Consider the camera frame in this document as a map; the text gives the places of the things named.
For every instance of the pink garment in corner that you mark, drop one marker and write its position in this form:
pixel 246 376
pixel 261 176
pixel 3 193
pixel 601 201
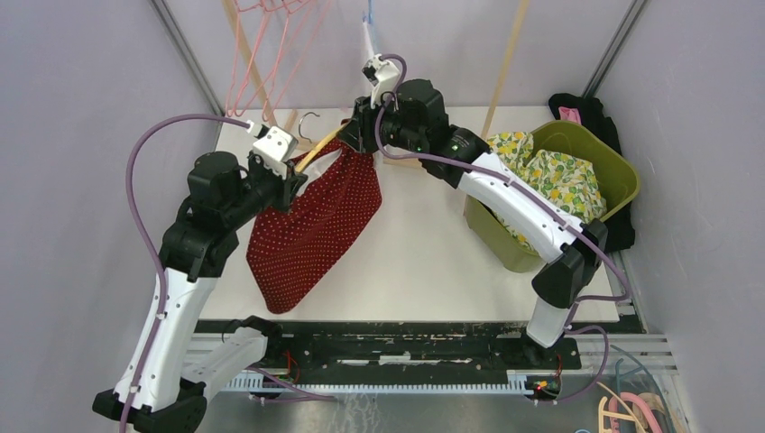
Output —
pixel 569 114

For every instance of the olive green plastic basket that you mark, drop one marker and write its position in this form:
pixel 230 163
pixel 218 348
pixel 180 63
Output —
pixel 618 182

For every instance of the lemon print skirt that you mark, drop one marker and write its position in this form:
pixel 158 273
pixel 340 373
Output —
pixel 566 181

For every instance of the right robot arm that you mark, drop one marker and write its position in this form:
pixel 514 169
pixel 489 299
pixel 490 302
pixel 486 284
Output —
pixel 413 118

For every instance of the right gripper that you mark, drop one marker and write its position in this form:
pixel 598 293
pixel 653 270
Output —
pixel 359 132

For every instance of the left aluminium frame post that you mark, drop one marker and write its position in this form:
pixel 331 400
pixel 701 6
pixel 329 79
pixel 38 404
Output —
pixel 188 58

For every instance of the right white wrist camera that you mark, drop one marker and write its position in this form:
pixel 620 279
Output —
pixel 385 72

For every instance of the right aluminium frame post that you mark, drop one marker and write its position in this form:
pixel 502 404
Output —
pixel 623 31

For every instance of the aluminium frame post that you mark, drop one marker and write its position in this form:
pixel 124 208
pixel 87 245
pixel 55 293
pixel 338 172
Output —
pixel 188 58
pixel 623 31

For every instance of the black garment behind basket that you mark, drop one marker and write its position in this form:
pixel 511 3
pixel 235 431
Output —
pixel 621 231

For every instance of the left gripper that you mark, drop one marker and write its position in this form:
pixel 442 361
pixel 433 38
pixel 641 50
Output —
pixel 288 188

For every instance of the white garment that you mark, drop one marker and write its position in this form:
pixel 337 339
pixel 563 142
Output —
pixel 370 46

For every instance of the white slotted cable duct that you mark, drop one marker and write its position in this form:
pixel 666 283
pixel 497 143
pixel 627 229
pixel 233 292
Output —
pixel 256 382

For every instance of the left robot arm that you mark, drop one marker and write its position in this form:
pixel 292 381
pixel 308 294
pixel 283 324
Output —
pixel 158 392

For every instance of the blue wire hanger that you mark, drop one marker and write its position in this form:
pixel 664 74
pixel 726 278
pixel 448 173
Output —
pixel 369 12

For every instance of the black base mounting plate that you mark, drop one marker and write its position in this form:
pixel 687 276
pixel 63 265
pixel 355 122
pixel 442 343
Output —
pixel 398 353

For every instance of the pile of spare hangers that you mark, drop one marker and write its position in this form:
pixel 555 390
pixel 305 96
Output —
pixel 634 392

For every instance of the red polka dot skirt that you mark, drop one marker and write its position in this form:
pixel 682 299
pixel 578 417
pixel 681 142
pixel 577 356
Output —
pixel 290 252

